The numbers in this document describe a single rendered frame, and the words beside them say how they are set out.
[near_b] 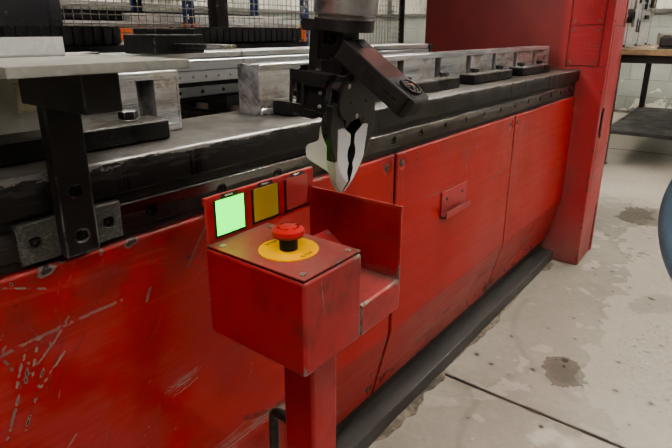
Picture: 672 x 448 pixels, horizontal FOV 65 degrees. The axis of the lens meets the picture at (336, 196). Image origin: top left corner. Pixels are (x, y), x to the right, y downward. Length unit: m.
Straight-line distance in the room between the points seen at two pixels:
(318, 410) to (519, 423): 0.96
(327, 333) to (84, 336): 0.32
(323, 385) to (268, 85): 0.56
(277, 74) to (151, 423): 0.64
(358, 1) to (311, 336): 0.37
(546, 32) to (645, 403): 1.50
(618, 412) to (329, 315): 1.29
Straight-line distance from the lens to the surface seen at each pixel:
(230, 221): 0.67
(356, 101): 0.64
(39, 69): 0.52
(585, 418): 1.73
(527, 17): 2.56
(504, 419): 1.65
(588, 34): 2.49
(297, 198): 0.75
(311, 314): 0.58
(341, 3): 0.61
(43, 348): 0.74
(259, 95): 1.01
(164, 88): 0.89
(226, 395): 0.97
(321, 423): 0.79
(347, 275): 0.62
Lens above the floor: 1.03
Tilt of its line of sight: 17 degrees down
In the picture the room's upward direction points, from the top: straight up
